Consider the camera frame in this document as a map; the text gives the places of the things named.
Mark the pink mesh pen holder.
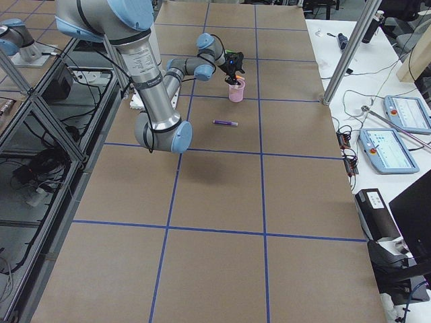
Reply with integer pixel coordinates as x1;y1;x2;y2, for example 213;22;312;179
228;79;246;103

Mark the aluminium frame post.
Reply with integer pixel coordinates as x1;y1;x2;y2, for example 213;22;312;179
321;0;382;106

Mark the purple marker pen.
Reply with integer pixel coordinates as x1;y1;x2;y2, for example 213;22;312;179
213;120;238;127

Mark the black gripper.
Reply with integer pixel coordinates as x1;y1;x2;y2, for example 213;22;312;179
224;51;245;85

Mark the black box with label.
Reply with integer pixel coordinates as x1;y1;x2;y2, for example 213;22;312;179
354;188;401;242

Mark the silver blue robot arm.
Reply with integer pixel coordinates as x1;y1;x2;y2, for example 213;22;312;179
55;0;244;153

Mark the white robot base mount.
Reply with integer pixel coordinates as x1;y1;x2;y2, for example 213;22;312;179
130;86;180;110

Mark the teach pendant tablet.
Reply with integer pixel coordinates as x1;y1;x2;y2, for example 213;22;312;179
384;96;430;135
359;129;420;174

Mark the lower teach pendant tablet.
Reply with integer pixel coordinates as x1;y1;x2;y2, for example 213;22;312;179
359;129;420;174

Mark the upper teach pendant tablet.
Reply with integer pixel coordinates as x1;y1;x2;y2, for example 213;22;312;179
384;96;430;135

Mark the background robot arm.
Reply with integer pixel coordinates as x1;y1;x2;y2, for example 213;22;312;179
1;18;52;67

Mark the black bottle on table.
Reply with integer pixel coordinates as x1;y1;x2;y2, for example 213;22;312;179
362;10;385;44

